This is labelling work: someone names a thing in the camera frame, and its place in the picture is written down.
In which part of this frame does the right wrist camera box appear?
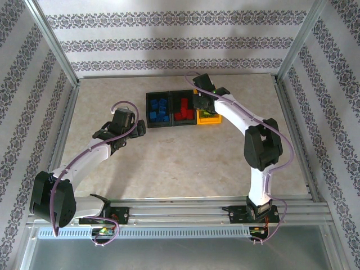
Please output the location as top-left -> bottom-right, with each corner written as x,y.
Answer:
111,108 -> 135,129

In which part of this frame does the aluminium side rail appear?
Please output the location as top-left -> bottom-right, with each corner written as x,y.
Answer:
38,81 -> 81,205
274,77 -> 323,203

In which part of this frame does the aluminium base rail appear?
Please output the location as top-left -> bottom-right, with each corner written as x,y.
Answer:
26,196 -> 334,226

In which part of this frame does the aluminium frame post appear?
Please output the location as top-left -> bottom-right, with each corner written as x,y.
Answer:
277,0 -> 329,82
24,0 -> 81,88

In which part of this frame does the yellow plastic bin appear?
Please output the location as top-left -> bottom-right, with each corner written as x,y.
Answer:
193,89 -> 223,125

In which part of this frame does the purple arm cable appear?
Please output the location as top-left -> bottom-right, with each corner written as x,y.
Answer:
51,101 -> 141,248
184,71 -> 295,245

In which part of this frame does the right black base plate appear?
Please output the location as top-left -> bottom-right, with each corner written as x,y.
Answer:
229,204 -> 281,224

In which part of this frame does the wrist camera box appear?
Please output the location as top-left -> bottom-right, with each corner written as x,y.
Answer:
192,73 -> 216,91
111,108 -> 135,129

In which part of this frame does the grey slotted cable duct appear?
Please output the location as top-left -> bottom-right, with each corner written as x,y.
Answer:
36,227 -> 253,239

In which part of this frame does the grey metal panel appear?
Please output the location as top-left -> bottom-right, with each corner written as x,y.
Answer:
16,224 -> 348,270

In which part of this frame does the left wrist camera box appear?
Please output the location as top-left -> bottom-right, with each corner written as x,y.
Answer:
192,73 -> 216,91

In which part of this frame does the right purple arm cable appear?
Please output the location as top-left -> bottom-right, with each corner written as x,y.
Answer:
184,71 -> 295,245

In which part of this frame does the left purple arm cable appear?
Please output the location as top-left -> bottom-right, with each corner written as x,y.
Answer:
51,101 -> 141,248

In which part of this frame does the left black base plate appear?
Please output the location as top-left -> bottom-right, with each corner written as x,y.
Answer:
78,206 -> 131,226

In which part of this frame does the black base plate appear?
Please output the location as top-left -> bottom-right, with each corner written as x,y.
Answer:
229,204 -> 281,224
78,206 -> 131,226

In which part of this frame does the thin aluminium table rail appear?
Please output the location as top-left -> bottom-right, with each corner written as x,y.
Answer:
78,72 -> 278,80

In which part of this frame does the black plastic bin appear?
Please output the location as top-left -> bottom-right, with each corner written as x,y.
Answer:
169,89 -> 197,127
145,91 -> 173,129

